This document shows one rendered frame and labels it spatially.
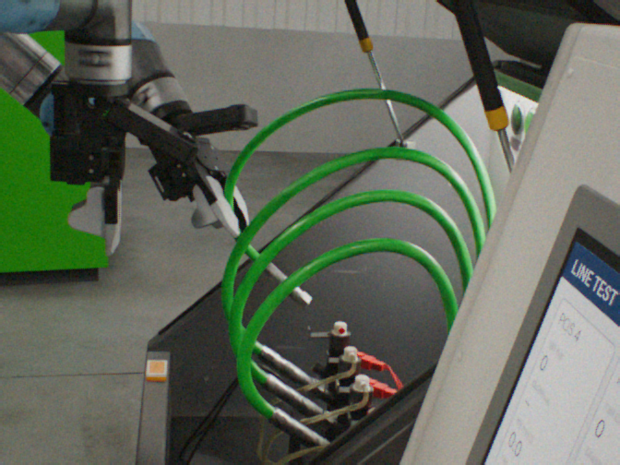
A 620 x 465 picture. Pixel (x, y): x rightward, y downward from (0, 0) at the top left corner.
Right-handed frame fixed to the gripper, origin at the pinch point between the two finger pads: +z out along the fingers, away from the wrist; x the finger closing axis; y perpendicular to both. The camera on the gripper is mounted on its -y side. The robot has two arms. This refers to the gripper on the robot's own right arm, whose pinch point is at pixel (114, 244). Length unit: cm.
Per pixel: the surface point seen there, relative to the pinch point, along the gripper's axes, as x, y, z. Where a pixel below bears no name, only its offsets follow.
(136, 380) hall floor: -215, 7, 123
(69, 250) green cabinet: -316, 43, 105
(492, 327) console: 44, -33, -8
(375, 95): -6.3, -32.2, -19.1
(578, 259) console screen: 53, -35, -17
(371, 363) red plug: 3.5, -32.7, 14.0
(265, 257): 16.5, -16.9, -4.3
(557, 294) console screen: 53, -34, -14
